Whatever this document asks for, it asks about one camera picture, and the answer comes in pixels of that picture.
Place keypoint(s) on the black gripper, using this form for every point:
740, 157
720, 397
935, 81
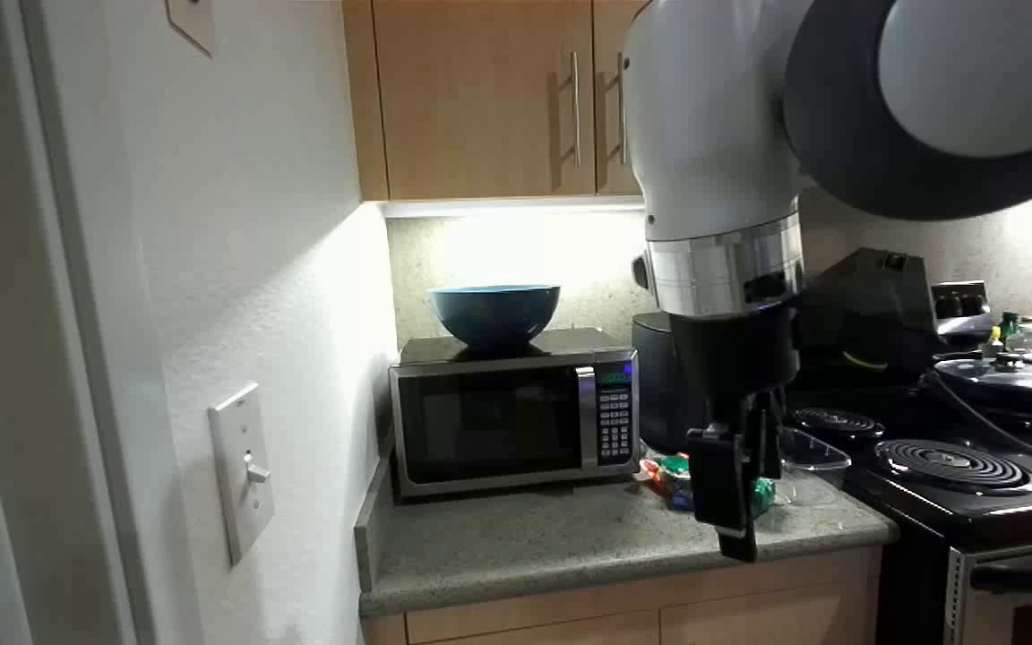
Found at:
735, 353

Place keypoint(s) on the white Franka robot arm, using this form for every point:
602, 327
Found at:
708, 131

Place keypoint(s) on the clear glass food container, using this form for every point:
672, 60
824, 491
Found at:
812, 452

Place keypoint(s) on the colourful snack bag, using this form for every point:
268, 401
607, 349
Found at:
664, 478

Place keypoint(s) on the small coil stove burner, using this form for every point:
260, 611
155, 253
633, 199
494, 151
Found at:
839, 423

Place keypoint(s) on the black air fryer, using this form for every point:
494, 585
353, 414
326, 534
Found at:
652, 380

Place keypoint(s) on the wooden base cabinet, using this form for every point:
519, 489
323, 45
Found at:
634, 605

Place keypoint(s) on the large coil stove burner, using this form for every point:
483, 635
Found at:
954, 464

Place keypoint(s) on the black electric stove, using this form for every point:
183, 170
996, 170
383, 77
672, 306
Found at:
984, 526

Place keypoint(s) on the black steel microwave oven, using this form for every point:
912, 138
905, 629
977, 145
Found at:
504, 416

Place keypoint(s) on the black pan with lid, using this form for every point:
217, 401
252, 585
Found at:
1003, 380

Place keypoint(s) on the green cap bottle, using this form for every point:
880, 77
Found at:
1009, 333

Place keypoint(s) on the blue ceramic bowl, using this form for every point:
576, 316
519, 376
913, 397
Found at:
494, 313

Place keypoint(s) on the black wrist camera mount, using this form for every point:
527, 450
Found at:
869, 316

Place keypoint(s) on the wooden wall cabinet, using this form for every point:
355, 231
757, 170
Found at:
482, 94

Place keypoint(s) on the white light switch toggle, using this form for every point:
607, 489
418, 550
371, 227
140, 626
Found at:
254, 471

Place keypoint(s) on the white light switch plate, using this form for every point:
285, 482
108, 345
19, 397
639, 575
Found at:
241, 471

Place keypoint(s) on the white door frame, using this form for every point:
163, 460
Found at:
16, 361

